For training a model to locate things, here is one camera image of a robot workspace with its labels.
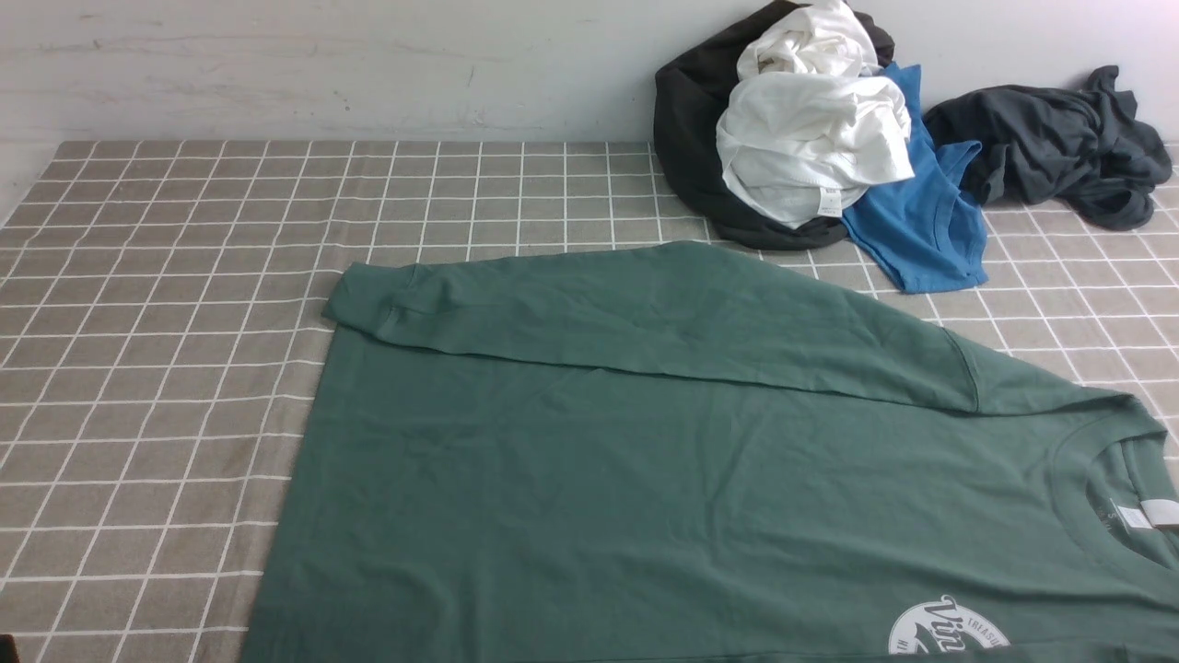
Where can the green long-sleeve top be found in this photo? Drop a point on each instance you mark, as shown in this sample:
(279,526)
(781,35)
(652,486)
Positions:
(682,454)

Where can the black crumpled garment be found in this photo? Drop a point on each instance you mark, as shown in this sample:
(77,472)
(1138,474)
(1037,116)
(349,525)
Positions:
(692,92)

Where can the white crumpled shirt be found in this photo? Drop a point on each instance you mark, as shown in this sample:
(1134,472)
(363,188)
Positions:
(812,124)

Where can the blue t-shirt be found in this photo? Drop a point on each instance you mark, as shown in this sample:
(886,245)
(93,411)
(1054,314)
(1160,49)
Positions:
(925,233)

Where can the grey checkered tablecloth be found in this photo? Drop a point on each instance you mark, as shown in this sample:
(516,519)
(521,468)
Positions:
(163,341)

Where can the dark grey crumpled shirt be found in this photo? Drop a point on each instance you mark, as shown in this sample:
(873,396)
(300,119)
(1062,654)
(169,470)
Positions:
(1083,146)

